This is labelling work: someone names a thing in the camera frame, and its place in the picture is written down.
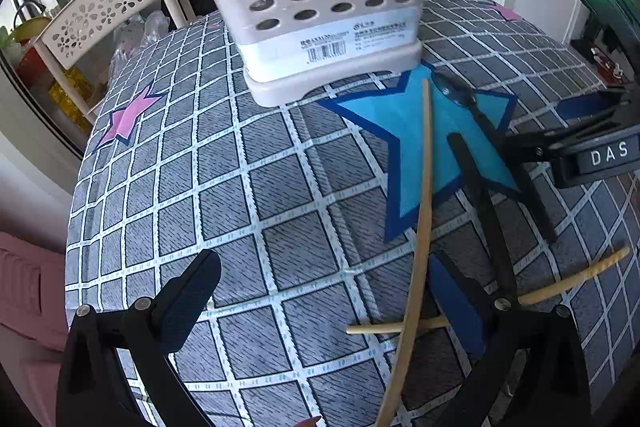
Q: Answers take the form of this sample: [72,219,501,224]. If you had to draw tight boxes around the wooden chopstick with dotted end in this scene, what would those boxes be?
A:
[346,247,632,335]

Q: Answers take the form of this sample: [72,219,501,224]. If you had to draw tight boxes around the beige plastic utensil holder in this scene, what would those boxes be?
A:
[192,0,431,108]

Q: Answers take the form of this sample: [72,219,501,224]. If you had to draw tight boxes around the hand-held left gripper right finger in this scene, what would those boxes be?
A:
[427,252,594,427]

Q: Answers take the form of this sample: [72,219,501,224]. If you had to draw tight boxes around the yellow basket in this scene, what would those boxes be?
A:
[11,2,51,42]

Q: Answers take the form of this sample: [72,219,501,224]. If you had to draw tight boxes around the pink plastic stool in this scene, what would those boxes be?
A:
[0,231,68,350]

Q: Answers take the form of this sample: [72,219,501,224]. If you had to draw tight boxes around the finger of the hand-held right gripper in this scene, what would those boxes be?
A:
[556,88,640,122]
[502,121,640,165]

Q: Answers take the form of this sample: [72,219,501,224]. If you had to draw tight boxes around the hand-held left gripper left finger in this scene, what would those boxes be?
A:
[55,249,222,427]

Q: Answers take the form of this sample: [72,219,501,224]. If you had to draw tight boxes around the clear plastic bag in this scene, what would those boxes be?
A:
[112,9,173,68]

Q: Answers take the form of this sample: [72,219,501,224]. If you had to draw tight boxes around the grey checkered tablecloth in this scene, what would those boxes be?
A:
[65,0,640,427]

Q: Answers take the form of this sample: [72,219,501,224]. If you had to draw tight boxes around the yellow oil bottles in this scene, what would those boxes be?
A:
[47,67,101,128]

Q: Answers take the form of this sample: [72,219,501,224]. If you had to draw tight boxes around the beige plastic storage cart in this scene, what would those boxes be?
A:
[37,0,191,118]

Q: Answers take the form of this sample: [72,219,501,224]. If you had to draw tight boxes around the red bucket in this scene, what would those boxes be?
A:
[15,47,52,88]

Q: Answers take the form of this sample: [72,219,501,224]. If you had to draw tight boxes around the black spoon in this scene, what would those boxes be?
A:
[431,72,560,244]

